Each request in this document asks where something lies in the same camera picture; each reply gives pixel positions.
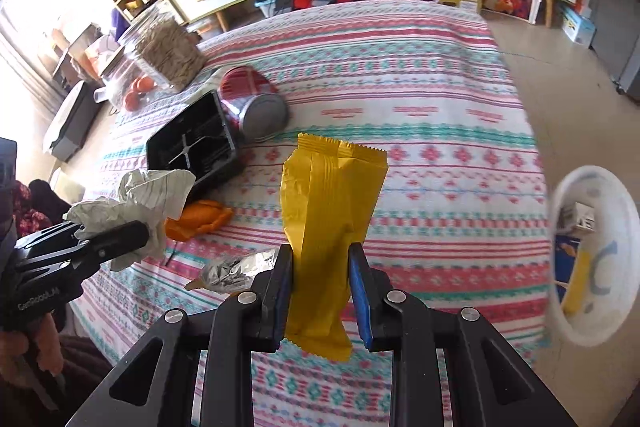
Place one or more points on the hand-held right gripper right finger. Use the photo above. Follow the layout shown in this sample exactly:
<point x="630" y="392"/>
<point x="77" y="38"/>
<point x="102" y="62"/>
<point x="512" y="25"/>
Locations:
<point x="357" y="297"/>

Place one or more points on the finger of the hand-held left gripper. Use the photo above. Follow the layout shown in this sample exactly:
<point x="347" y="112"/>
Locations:
<point x="50" y="238"/>
<point x="125" y="239"/>

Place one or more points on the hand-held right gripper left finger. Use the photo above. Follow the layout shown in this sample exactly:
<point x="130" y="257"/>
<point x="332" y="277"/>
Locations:
<point x="277" y="297"/>

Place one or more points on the large white tissue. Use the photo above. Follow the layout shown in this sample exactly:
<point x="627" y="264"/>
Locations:
<point x="145" y="197"/>

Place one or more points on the milk carton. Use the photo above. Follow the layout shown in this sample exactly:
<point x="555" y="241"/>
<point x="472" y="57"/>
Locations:
<point x="580" y="216"/>

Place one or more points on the white plastic bin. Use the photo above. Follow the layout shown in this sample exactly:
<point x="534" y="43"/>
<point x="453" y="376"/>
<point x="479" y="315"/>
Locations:
<point x="620" y="217"/>

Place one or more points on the person's left hand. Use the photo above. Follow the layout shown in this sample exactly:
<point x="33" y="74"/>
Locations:
<point x="45" y="347"/>

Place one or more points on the red floral clothing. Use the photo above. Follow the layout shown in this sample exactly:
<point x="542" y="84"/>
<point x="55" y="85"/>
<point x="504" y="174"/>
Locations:
<point x="30" y="207"/>

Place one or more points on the silver foil wrapper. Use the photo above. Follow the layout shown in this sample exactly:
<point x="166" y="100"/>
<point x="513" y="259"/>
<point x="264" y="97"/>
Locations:
<point x="232" y="274"/>

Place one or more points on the orange peel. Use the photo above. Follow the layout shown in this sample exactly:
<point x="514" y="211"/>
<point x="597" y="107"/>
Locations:
<point x="200" y="219"/>

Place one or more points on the grey sofa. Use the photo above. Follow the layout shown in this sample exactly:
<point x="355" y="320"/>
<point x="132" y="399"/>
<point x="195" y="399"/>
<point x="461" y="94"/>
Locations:
<point x="70" y="127"/>

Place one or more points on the black plastic tray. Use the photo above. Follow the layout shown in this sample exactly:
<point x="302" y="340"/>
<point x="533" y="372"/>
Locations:
<point x="200" y="142"/>

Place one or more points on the glass jar of oranges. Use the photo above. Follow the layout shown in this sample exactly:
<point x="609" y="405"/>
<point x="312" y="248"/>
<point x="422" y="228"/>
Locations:
<point x="135" y="94"/>

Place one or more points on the patterned tablecloth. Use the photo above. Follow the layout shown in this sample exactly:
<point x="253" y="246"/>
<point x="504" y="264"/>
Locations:
<point x="425" y="132"/>

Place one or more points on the red drink can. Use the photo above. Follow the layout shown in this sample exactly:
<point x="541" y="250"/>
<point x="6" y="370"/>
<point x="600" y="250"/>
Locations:
<point x="250" y="102"/>

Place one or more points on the glass jar of seeds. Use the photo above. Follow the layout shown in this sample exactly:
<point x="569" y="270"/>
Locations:
<point x="170" y="52"/>

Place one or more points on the red picture box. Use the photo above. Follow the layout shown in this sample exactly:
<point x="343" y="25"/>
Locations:
<point x="507" y="2"/>

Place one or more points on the yellow and blue box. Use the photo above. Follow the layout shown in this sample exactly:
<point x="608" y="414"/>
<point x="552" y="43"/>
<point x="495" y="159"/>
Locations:
<point x="577" y="24"/>

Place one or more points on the grey refrigerator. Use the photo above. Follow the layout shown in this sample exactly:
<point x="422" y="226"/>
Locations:
<point x="620" y="47"/>

